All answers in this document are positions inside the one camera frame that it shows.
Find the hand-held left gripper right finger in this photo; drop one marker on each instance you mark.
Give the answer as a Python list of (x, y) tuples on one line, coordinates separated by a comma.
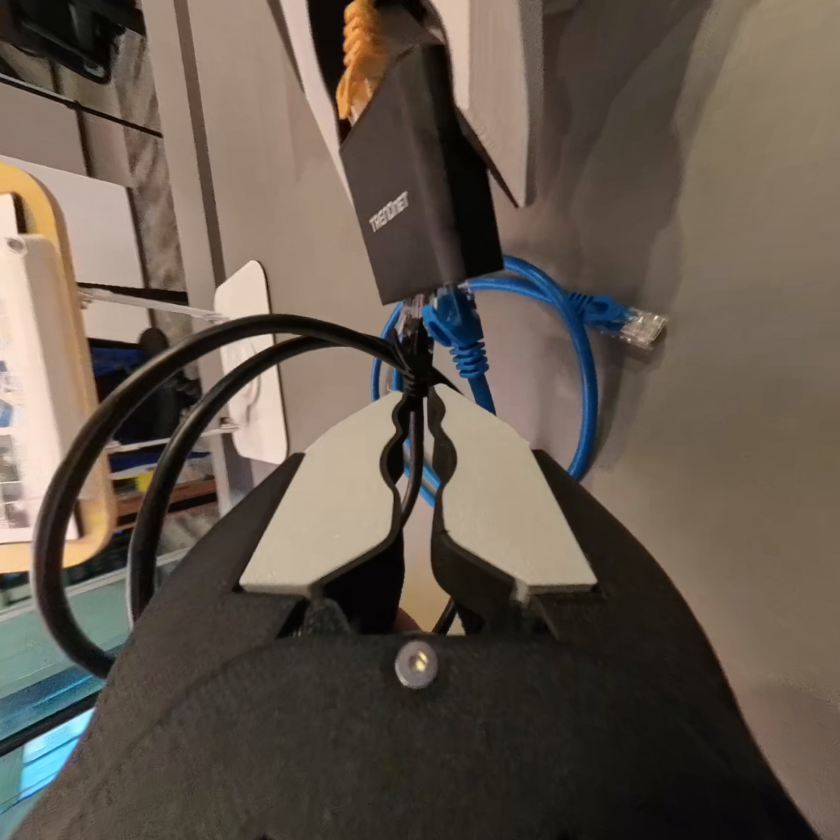
[(512, 512)]

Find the white printed sign panel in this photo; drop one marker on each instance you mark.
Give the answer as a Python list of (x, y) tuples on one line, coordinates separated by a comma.
[(39, 295)]

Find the white rounded pad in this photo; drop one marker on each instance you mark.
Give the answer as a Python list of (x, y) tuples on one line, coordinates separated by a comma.
[(246, 292)]

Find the wooden sign frame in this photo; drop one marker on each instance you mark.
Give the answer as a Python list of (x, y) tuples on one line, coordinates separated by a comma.
[(46, 556)]

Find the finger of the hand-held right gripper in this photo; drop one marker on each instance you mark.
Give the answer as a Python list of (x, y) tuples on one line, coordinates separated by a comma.
[(300, 26), (505, 79)]

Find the black ethernet splitter box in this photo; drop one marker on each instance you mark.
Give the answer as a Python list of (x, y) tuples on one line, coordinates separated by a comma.
[(413, 197)]

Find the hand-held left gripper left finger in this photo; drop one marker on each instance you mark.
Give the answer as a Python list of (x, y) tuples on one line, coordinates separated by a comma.
[(328, 512)]

